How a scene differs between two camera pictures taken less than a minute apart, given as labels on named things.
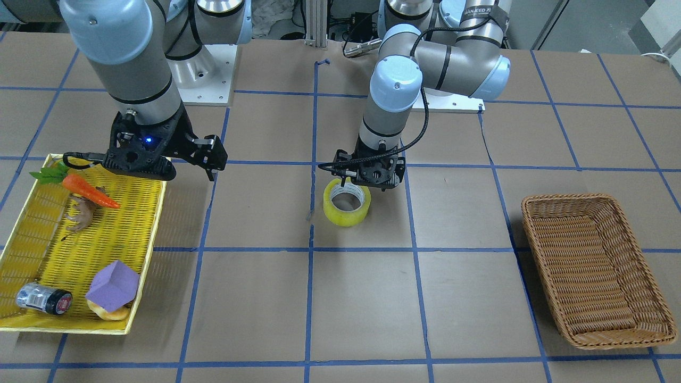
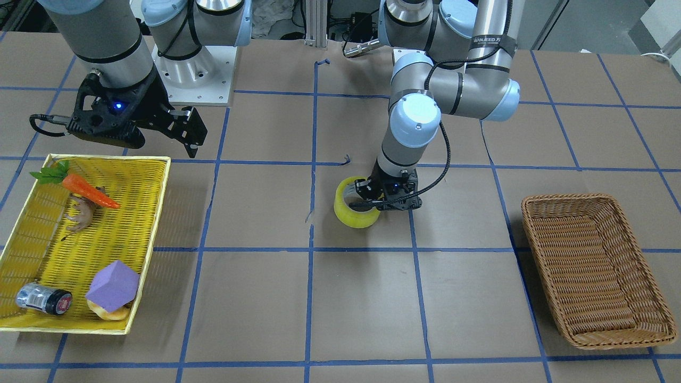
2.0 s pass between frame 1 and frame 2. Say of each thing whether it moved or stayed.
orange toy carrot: stayed
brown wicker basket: stayed
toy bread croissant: stayed
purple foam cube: stayed
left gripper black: moved
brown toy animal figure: stayed
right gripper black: moved
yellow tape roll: moved
